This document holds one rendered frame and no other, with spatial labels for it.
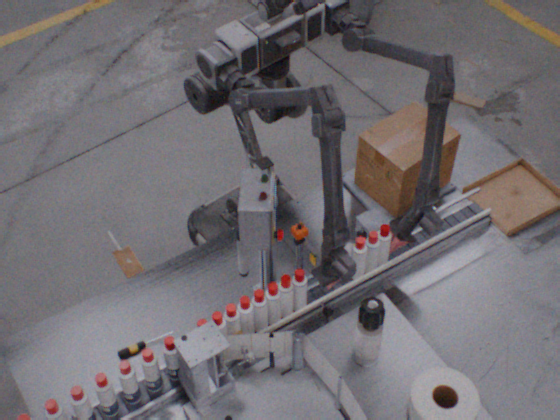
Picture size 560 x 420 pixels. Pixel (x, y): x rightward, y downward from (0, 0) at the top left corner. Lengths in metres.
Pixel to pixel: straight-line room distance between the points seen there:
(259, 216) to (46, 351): 0.96
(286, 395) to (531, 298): 0.96
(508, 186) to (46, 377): 1.87
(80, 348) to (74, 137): 2.10
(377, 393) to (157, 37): 3.28
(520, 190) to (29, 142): 2.73
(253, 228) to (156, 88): 2.71
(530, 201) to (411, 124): 0.57
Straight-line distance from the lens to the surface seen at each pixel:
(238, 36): 2.86
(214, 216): 3.98
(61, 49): 5.42
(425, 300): 2.99
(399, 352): 2.80
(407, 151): 3.05
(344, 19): 3.02
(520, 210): 3.32
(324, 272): 2.66
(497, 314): 3.01
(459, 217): 3.19
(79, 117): 4.93
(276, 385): 2.72
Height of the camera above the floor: 3.27
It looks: 50 degrees down
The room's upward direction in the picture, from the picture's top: straight up
